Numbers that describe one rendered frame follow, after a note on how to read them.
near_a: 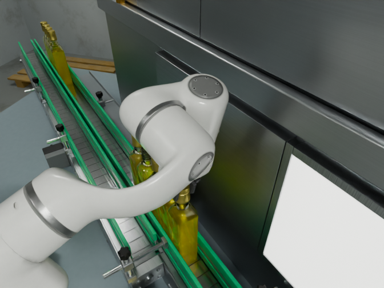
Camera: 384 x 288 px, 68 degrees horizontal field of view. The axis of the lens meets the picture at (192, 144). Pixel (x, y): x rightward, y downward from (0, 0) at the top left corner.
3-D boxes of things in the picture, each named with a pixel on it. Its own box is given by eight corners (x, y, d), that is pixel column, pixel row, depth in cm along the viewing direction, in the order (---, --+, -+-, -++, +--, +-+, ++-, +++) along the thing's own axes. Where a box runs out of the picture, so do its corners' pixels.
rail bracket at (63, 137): (74, 154, 113) (64, 126, 104) (54, 161, 110) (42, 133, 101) (71, 148, 115) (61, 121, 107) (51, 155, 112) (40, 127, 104)
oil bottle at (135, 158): (159, 201, 94) (153, 151, 81) (143, 209, 92) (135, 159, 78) (151, 190, 98) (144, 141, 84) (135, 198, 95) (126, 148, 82)
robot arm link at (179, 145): (52, 195, 41) (167, 107, 45) (100, 270, 36) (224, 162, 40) (13, 174, 33) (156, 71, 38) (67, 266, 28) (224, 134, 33)
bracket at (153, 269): (166, 276, 81) (164, 264, 77) (135, 296, 77) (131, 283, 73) (160, 267, 83) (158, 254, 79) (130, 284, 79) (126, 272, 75)
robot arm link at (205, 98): (155, 137, 33) (110, 89, 37) (152, 184, 41) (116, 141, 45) (243, 90, 40) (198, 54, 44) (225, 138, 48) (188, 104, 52)
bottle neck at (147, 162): (155, 163, 77) (154, 149, 74) (146, 167, 76) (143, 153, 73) (150, 156, 79) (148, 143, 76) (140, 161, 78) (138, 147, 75)
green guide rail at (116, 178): (159, 250, 80) (156, 232, 75) (155, 251, 80) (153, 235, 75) (35, 51, 194) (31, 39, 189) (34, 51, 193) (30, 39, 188)
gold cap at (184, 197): (193, 199, 64) (193, 186, 61) (179, 207, 63) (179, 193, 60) (184, 190, 66) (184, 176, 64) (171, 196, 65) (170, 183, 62)
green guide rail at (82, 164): (134, 263, 77) (130, 247, 72) (131, 265, 76) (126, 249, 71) (23, 53, 191) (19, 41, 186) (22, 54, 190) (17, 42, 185)
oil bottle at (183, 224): (198, 257, 79) (199, 207, 65) (180, 268, 76) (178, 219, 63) (187, 242, 82) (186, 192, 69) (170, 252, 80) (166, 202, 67)
